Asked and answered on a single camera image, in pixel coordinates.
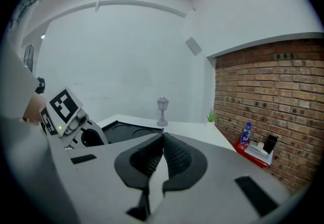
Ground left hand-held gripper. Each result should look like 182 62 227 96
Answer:
39 87 110 150

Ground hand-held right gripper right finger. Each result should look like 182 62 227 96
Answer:
149 131 308 224

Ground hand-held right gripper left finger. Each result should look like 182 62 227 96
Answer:
65 132 166 224

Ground black drawer box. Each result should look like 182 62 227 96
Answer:
101 120 164 144

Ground person's left forearm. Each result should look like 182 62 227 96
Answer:
22 94 49 124

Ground white box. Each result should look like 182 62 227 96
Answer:
245 140 274 166

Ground red cardboard boxes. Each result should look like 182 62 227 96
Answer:
233 138 269 169

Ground blue water bottle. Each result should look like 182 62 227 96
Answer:
240 122 253 146

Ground white table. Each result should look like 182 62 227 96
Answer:
96 114 236 153

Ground small green potted plant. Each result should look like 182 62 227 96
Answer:
206 108 217 128

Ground small black holder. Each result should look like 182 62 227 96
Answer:
263 134 279 155

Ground small grey lantern ornament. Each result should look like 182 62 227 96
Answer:
156 96 170 128

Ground person's white printed shirt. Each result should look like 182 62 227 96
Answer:
0 0 67 123

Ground grey wall panel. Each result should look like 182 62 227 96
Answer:
185 36 203 56

